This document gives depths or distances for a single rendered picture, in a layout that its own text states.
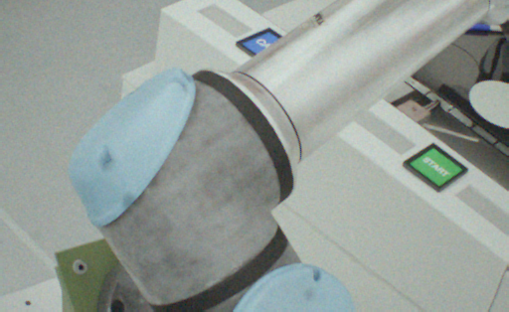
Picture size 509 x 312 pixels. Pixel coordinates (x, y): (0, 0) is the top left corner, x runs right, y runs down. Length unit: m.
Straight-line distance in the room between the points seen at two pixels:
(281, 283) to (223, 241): 0.05
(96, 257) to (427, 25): 0.35
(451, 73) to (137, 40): 1.62
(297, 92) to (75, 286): 0.28
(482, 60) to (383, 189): 0.38
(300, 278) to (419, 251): 0.46
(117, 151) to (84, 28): 2.31
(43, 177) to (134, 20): 0.67
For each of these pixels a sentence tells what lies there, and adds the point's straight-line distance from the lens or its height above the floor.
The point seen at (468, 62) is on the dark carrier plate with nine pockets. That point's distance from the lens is 1.61.
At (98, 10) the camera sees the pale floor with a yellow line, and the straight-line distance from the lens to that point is 3.20.
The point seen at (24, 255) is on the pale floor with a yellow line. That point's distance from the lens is 2.48.
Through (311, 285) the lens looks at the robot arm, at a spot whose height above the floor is 1.16.
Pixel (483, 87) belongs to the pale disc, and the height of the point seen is 0.90.
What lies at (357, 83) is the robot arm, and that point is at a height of 1.24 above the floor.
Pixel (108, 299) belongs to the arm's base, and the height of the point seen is 1.02.
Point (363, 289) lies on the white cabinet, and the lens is 1.41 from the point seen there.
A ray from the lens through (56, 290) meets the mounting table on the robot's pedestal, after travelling 1.30.
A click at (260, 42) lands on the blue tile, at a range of 1.43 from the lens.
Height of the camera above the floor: 1.77
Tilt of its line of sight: 39 degrees down
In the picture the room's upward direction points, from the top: 10 degrees clockwise
